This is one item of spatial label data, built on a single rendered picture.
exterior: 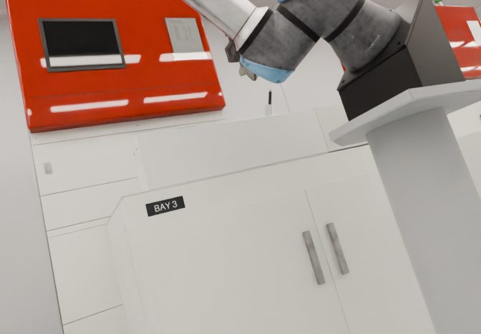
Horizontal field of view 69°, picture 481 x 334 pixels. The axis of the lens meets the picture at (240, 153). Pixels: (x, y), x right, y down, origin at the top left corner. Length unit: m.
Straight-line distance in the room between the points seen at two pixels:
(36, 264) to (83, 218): 1.52
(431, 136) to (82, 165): 1.20
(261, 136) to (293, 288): 0.41
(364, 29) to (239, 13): 0.26
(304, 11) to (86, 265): 1.13
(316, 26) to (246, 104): 2.82
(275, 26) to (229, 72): 2.88
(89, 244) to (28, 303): 1.55
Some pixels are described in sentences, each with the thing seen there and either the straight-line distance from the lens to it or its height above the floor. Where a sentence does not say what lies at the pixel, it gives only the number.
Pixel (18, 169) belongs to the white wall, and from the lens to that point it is 3.05.
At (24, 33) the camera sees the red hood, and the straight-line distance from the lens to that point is 1.67.
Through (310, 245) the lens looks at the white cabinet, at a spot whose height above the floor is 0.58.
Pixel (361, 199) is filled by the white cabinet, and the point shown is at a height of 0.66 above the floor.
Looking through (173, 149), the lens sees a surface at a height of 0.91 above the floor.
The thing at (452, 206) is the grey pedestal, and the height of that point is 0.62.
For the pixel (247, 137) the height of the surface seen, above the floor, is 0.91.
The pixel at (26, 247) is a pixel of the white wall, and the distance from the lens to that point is 2.96.
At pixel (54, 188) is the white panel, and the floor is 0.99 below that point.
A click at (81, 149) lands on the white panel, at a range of 1.51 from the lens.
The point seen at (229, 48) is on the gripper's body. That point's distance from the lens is 1.18.
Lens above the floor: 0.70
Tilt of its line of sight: 10 degrees up
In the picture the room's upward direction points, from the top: 16 degrees counter-clockwise
